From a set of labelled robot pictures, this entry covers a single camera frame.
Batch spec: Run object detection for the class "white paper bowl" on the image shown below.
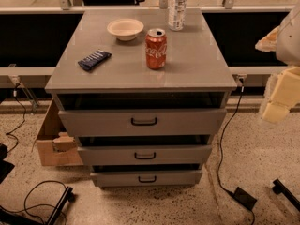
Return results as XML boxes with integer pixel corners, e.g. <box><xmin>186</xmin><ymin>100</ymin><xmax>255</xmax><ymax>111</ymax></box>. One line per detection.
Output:
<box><xmin>107</xmin><ymin>19</ymin><xmax>144</xmax><ymax>41</ymax></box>

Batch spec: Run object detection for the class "black cable left floor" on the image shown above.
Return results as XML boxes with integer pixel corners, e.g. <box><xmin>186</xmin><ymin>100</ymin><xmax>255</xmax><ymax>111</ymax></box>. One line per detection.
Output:
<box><xmin>0</xmin><ymin>180</ymin><xmax>68</xmax><ymax>225</ymax></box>

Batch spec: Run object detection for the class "clear plastic water bottle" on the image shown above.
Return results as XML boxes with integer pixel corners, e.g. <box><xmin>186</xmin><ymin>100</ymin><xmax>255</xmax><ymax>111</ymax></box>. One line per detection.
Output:
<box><xmin>168</xmin><ymin>0</ymin><xmax>187</xmax><ymax>31</ymax></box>

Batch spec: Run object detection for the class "black power cable right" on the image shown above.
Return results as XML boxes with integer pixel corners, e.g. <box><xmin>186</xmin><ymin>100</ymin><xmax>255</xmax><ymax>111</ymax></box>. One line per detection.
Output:
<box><xmin>217</xmin><ymin>77</ymin><xmax>257</xmax><ymax>225</ymax></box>

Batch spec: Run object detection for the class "grey top drawer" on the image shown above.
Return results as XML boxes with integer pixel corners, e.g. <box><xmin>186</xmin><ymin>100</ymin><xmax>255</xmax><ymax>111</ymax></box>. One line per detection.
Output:
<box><xmin>58</xmin><ymin>109</ymin><xmax>226</xmax><ymax>137</ymax></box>

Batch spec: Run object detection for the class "black stand leg left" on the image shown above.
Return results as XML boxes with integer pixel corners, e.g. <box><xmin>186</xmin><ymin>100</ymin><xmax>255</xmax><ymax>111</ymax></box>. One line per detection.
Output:
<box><xmin>46</xmin><ymin>187</ymin><xmax>75</xmax><ymax>225</ymax></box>

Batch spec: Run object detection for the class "red cola can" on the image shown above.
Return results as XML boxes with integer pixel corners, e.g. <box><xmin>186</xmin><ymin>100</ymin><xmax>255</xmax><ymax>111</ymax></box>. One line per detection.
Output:
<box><xmin>145</xmin><ymin>28</ymin><xmax>167</xmax><ymax>69</ymax></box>

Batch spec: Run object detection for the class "black object left edge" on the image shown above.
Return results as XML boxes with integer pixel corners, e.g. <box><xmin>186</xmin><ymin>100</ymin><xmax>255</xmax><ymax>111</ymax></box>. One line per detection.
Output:
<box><xmin>0</xmin><ymin>143</ymin><xmax>14</xmax><ymax>184</ymax></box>

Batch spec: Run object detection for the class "grey drawer cabinet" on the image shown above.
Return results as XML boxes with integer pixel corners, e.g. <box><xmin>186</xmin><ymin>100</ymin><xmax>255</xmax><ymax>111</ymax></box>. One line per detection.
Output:
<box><xmin>46</xmin><ymin>8</ymin><xmax>236</xmax><ymax>173</ymax></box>

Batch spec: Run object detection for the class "black stand leg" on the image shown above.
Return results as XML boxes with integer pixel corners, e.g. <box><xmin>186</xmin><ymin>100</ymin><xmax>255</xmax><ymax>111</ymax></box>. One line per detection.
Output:
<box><xmin>46</xmin><ymin>187</ymin><xmax>75</xmax><ymax>225</ymax></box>
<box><xmin>272</xmin><ymin>179</ymin><xmax>300</xmax><ymax>212</ymax></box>

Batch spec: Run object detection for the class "brown cardboard box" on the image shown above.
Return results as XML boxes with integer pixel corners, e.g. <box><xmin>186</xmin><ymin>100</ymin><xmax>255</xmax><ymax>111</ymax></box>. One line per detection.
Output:
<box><xmin>36</xmin><ymin>100</ymin><xmax>83</xmax><ymax>166</ymax></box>

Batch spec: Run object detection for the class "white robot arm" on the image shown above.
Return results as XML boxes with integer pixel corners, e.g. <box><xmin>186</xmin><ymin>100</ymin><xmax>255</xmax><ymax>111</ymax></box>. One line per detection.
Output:
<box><xmin>255</xmin><ymin>3</ymin><xmax>300</xmax><ymax>124</ymax></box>

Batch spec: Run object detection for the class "black stand leg right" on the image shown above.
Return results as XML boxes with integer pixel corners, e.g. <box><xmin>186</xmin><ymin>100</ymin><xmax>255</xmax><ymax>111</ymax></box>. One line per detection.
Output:
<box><xmin>272</xmin><ymin>179</ymin><xmax>300</xmax><ymax>212</ymax></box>

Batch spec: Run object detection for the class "dark blue snack packet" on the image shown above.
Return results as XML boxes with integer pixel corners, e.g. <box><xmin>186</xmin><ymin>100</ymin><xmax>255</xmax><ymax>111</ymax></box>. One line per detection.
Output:
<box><xmin>78</xmin><ymin>50</ymin><xmax>112</xmax><ymax>72</ymax></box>

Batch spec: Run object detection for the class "grey bottom drawer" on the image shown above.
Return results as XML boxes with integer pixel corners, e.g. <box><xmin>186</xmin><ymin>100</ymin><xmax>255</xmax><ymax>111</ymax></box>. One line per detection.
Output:
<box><xmin>90</xmin><ymin>170</ymin><xmax>203</xmax><ymax>188</ymax></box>

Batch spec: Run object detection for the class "grey drawer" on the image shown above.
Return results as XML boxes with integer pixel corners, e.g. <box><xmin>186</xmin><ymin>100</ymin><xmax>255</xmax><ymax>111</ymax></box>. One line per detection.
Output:
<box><xmin>58</xmin><ymin>109</ymin><xmax>226</xmax><ymax>137</ymax></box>
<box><xmin>78</xmin><ymin>145</ymin><xmax>212</xmax><ymax>165</ymax></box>
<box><xmin>90</xmin><ymin>170</ymin><xmax>203</xmax><ymax>188</ymax></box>

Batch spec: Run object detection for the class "black power adapter brick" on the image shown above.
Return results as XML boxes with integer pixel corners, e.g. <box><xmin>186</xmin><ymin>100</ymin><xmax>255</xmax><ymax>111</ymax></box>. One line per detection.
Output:
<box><xmin>233</xmin><ymin>187</ymin><xmax>257</xmax><ymax>211</ymax></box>

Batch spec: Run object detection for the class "black wall cable left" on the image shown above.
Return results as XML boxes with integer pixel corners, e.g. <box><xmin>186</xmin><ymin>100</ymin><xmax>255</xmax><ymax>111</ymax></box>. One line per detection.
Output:
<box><xmin>5</xmin><ymin>82</ymin><xmax>28</xmax><ymax>154</ymax></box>

